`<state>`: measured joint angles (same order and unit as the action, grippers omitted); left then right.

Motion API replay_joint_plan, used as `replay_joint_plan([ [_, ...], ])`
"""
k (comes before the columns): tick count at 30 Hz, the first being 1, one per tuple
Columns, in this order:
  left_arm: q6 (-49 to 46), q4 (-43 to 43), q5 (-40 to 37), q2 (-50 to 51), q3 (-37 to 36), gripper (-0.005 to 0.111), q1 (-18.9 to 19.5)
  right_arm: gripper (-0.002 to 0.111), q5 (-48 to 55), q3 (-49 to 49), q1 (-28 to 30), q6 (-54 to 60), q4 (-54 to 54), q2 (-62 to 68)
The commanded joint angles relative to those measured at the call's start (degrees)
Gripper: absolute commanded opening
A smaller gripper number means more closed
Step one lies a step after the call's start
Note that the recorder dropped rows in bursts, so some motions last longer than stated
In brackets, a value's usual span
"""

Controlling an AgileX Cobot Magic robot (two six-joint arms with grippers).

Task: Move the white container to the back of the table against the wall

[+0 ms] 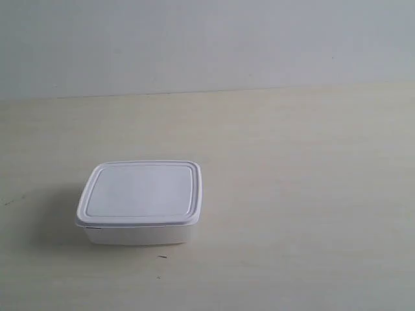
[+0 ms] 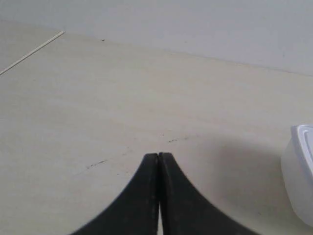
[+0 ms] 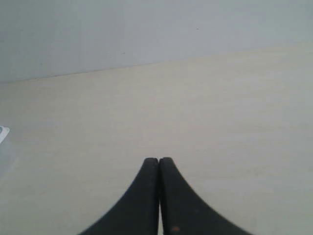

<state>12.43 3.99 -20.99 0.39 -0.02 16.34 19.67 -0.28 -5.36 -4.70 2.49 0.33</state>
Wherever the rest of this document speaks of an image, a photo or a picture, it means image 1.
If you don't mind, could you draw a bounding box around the white lidded plastic container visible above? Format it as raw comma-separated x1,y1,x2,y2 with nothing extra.
75,161,202,246

